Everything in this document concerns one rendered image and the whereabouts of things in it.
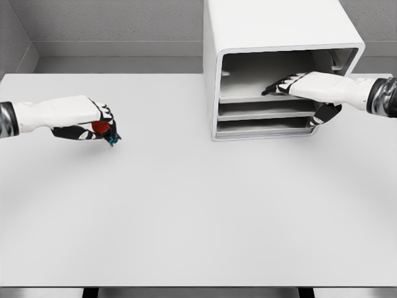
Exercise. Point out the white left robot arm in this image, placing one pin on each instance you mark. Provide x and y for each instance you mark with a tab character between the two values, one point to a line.
24	116

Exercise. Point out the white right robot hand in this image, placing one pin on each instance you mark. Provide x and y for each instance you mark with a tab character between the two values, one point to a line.
313	87

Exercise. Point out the white cabinet drawer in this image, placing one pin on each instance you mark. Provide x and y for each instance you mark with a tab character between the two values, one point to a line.
260	127
263	110

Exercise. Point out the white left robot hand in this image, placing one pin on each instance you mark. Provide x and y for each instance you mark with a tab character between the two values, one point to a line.
73	111

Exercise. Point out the white tabletop storage cabinet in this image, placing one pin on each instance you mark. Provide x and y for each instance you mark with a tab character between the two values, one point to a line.
263	28

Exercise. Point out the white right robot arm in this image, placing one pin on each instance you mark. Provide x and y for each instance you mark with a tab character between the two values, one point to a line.
369	93

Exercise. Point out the red and black load switch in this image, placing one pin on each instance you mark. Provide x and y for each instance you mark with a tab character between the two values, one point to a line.
100	126

